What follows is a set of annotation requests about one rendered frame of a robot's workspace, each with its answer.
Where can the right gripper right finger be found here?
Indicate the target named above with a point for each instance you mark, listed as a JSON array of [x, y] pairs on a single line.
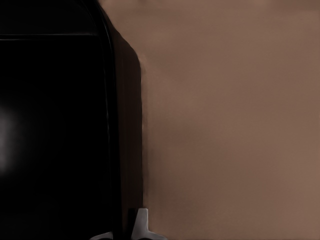
[[143, 223]]

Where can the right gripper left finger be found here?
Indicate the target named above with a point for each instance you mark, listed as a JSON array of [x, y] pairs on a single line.
[[132, 220]]

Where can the black storage box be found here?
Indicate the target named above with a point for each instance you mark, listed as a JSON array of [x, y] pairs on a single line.
[[55, 120]]

